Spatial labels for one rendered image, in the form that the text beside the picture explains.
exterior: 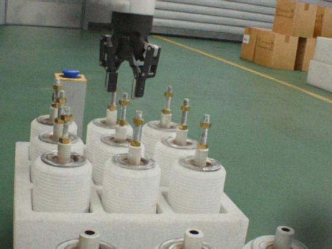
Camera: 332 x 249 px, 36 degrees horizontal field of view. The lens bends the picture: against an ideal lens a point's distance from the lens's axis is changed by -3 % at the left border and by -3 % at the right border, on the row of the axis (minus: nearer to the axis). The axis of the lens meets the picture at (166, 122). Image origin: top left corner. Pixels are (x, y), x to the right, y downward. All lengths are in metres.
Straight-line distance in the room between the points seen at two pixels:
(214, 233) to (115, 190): 0.18
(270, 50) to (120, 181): 3.81
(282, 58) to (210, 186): 3.76
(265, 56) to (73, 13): 2.32
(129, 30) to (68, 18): 5.00
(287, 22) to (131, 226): 3.96
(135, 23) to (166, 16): 5.27
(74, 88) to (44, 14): 4.67
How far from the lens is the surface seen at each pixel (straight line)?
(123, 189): 0.86
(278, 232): 0.64
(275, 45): 4.56
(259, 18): 6.78
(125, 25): 0.93
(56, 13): 5.90
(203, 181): 0.89
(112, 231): 0.85
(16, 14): 5.84
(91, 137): 1.09
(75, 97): 1.23
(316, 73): 3.93
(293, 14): 4.64
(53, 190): 0.84
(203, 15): 6.40
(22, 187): 0.94
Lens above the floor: 0.54
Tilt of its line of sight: 14 degrees down
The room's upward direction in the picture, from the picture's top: 7 degrees clockwise
